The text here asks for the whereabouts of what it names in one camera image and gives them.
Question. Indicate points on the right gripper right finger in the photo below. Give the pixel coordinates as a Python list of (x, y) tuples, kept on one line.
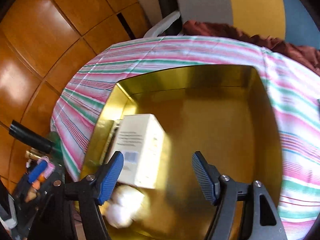
[(259, 219)]

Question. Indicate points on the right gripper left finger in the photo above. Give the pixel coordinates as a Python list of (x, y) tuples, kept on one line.
[(54, 219)]

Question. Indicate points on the white plastic bag bundle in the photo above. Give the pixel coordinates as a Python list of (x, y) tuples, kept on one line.
[(127, 205)]

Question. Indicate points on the white cardboard box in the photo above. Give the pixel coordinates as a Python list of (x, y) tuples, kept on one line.
[(140, 139)]

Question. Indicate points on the striped pink green bedsheet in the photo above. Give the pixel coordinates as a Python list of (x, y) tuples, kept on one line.
[(292, 88)]

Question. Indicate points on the maroon blanket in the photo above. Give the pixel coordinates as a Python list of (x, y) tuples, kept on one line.
[(305, 55)]

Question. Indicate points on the grey yellow blue headboard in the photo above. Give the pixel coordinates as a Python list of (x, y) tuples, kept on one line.
[(285, 19)]

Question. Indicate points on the black cylinder post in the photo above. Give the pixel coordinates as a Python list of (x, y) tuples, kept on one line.
[(30, 138)]

